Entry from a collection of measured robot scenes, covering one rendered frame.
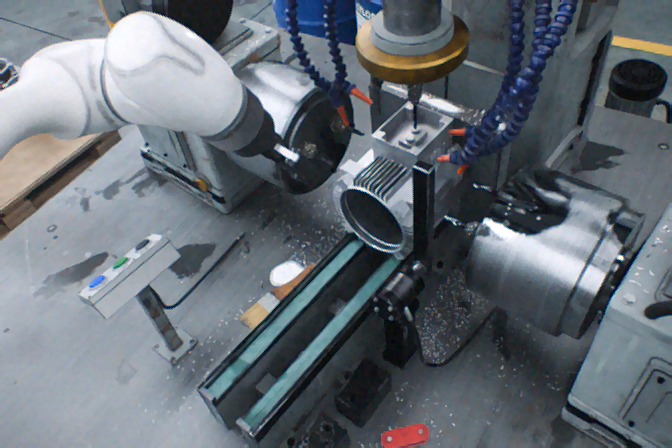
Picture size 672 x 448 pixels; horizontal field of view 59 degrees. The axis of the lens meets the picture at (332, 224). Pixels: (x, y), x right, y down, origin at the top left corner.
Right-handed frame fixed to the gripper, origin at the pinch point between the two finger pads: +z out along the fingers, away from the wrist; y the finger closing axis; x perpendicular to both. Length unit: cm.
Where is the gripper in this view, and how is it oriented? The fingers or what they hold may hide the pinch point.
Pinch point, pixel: (305, 172)
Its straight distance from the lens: 98.3
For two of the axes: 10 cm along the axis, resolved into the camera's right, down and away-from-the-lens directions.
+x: -5.0, 8.7, -0.3
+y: -7.7, -4.2, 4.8
